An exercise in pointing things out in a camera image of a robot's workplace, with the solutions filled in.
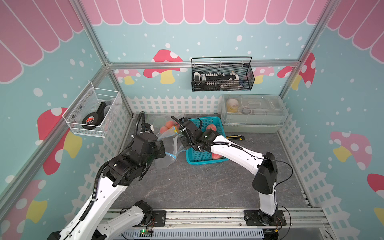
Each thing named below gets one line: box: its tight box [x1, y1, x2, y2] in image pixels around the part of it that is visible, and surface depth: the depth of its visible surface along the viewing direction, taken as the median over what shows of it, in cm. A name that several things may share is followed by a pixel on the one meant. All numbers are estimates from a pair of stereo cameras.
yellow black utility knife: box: [225, 135, 245, 141], surface depth 108 cm
